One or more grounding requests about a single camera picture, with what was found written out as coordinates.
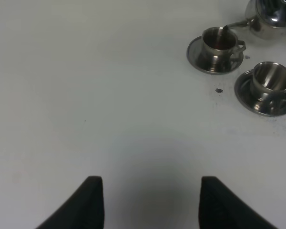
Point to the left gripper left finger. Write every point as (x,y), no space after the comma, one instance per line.
(84,209)

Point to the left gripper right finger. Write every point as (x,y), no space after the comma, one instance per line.
(220,208)

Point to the stainless steel teapot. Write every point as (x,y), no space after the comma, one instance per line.
(266,19)

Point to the near steel saucer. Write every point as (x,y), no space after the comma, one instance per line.
(243,95)

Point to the steel saucer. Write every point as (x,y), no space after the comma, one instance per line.
(195,58)
(243,95)

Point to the near steel teacup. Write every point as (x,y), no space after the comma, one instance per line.
(268,86)

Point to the steel teacup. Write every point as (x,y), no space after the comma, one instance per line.
(268,86)
(219,44)

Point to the far steel saucer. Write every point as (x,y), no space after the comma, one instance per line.
(195,58)

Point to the far steel teacup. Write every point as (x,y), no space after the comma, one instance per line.
(219,44)

